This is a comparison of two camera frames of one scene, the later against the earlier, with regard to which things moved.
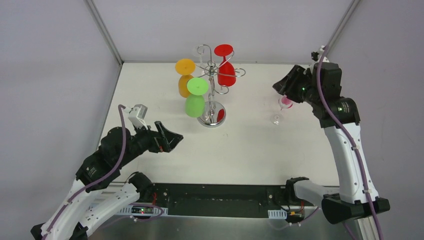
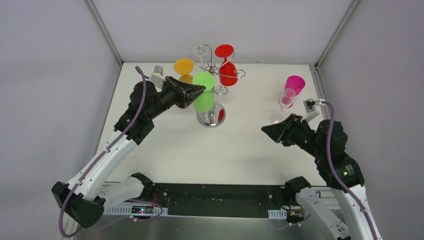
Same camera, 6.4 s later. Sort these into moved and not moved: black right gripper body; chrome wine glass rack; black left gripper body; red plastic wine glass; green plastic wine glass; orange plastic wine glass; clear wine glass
Moved: black right gripper body; black left gripper body; green plastic wine glass
Not moved: chrome wine glass rack; orange plastic wine glass; red plastic wine glass; clear wine glass
